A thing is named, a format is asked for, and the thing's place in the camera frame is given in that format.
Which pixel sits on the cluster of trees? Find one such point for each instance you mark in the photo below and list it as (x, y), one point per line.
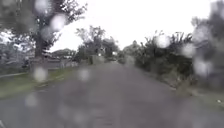
(95, 46)

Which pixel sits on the grey asphalt road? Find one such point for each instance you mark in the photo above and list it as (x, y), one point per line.
(106, 100)

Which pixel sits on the row of bushes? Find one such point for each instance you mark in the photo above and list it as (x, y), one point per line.
(160, 58)

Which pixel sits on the low grey fence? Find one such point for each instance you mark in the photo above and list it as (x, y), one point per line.
(53, 63)

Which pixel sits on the large dark tree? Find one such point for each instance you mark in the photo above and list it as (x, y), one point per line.
(38, 40)

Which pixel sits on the grass verge with fence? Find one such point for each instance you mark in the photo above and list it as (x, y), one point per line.
(20, 83)

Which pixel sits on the grass verge with bushes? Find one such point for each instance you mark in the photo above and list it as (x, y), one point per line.
(206, 98)

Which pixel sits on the tall dark roadside tree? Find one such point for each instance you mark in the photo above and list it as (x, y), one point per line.
(213, 43)

